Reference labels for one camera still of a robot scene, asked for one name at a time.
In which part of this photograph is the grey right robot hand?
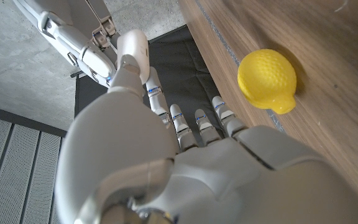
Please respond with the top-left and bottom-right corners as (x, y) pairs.
(12, 0), (119, 88)

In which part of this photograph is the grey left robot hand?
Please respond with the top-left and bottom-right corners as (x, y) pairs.
(54, 54), (358, 224)

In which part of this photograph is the yellow lemon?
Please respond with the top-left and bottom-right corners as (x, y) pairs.
(237, 48), (298, 115)

